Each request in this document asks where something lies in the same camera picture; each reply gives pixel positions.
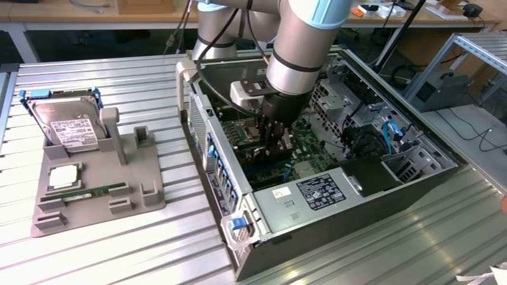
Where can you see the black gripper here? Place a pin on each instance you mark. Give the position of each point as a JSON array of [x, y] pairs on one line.
[[284, 108]]

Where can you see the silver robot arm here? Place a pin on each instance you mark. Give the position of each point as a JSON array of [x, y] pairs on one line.
[[301, 44]]

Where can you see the person hand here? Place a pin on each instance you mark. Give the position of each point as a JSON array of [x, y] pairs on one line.
[[505, 205]]

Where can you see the CPU socket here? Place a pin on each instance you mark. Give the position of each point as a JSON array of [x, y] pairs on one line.
[[248, 130]]

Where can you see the green motherboard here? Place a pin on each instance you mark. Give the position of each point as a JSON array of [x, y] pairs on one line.
[[313, 148]]

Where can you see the silver chipset heat sink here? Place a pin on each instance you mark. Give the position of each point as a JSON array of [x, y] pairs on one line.
[[305, 168]]

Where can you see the grey power supply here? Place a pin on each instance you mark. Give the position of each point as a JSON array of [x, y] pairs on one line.
[[285, 207]]

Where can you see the black slanted pole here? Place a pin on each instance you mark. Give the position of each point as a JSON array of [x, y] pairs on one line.
[[402, 32]]

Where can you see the blue case latch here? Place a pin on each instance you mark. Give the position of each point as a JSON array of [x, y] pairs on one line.
[[238, 224]]

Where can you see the white cardboard box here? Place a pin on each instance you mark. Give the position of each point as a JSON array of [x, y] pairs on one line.
[[386, 12]]

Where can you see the grey device box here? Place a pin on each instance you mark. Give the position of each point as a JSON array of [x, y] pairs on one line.
[[448, 95]]

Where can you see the open black PC case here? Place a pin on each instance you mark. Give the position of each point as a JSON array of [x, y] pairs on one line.
[[357, 225]]

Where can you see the grey plastic parts rack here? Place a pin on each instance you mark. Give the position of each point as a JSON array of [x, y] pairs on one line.
[[132, 178]]

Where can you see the silver hard disk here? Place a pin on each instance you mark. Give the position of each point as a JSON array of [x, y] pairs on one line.
[[72, 124]]

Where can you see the green RAM stick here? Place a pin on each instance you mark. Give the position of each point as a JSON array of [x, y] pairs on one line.
[[100, 190]]

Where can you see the black power adapter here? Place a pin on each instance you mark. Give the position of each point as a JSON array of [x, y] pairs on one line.
[[473, 10]]

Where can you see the wooden desk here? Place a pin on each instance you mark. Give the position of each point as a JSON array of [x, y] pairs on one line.
[[80, 16]]

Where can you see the silver CPU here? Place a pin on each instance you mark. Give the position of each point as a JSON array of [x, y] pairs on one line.
[[64, 177]]

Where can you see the blue disk caddy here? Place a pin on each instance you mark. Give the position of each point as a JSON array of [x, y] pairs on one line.
[[40, 94]]

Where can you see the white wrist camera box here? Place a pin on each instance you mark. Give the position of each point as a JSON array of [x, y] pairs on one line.
[[246, 95]]

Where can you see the black plastic duct cover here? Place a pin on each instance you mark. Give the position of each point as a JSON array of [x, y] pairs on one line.
[[369, 178]]

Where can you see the aluminium profile frame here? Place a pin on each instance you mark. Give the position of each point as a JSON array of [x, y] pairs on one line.
[[481, 44]]

